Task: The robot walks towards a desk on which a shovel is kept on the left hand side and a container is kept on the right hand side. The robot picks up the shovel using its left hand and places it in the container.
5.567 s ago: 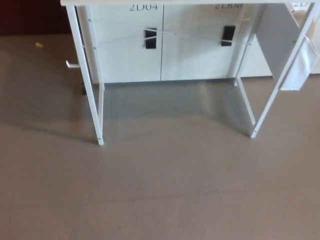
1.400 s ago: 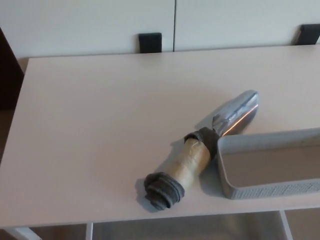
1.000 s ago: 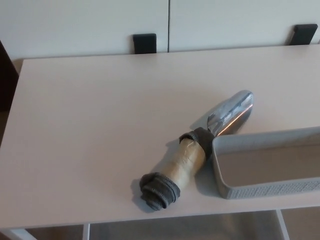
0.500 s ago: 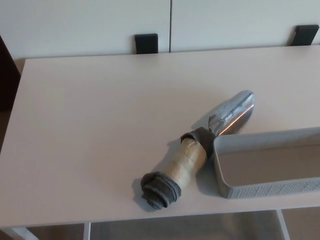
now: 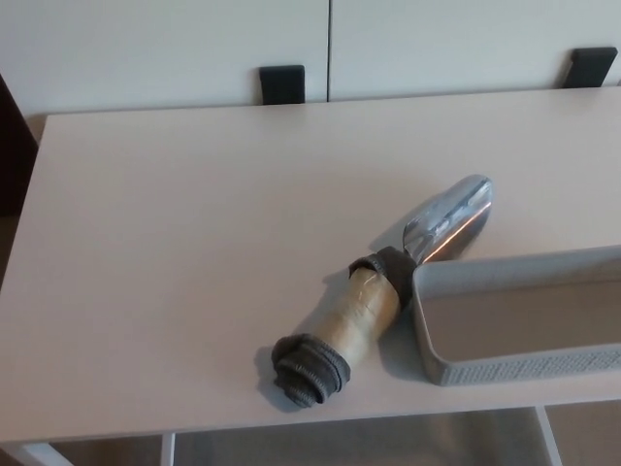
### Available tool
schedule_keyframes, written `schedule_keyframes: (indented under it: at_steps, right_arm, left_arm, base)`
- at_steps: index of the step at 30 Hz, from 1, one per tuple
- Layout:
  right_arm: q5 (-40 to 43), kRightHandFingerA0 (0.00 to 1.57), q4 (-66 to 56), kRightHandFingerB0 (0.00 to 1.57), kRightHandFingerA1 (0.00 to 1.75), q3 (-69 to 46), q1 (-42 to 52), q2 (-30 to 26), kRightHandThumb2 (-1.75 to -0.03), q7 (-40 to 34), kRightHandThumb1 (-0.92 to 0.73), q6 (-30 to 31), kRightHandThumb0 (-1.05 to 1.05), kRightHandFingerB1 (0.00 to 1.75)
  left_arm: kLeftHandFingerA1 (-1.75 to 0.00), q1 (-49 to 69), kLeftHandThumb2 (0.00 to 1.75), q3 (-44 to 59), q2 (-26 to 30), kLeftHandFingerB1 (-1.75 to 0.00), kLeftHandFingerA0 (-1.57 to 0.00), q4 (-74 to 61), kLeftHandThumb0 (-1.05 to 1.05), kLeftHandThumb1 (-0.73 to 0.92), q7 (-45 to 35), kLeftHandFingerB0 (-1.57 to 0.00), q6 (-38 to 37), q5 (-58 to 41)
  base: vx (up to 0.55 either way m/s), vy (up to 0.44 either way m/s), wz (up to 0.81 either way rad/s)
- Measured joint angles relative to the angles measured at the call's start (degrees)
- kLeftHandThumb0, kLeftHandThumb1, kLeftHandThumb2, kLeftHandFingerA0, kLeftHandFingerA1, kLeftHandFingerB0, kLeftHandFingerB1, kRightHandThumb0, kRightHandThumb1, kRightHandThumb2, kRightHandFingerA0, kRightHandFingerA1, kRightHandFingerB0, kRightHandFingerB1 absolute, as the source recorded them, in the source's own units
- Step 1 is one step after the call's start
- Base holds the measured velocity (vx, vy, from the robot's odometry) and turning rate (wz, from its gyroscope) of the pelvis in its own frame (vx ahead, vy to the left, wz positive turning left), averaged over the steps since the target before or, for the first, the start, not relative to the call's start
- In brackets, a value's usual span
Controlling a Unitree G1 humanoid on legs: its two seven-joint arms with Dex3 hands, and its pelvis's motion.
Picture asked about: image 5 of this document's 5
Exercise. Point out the white desk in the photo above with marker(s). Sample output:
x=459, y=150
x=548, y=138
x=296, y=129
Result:
x=145, y=242

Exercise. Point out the grey perforated plastic container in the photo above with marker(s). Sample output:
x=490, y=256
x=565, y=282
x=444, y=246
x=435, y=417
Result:
x=509, y=371

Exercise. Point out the white cabinet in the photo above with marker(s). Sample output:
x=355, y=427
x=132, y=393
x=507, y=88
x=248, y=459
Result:
x=145, y=48

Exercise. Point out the dark brown furniture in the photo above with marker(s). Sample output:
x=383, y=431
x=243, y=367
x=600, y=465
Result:
x=12, y=160

